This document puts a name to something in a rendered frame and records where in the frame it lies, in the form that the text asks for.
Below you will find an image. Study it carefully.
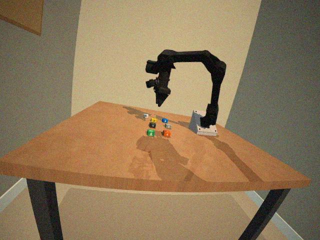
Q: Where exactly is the green block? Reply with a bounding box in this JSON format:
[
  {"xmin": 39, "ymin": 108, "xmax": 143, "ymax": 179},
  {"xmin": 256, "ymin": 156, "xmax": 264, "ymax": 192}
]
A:
[{"xmin": 147, "ymin": 129, "xmax": 155, "ymax": 137}]

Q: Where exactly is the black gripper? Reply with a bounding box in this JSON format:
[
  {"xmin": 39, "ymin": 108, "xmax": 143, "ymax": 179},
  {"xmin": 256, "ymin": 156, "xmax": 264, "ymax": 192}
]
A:
[{"xmin": 153, "ymin": 75, "xmax": 171, "ymax": 107}]

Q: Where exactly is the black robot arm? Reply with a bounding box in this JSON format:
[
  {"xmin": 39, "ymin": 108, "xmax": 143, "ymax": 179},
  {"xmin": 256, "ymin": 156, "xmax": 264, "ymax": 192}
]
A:
[{"xmin": 145, "ymin": 49, "xmax": 227, "ymax": 129}]

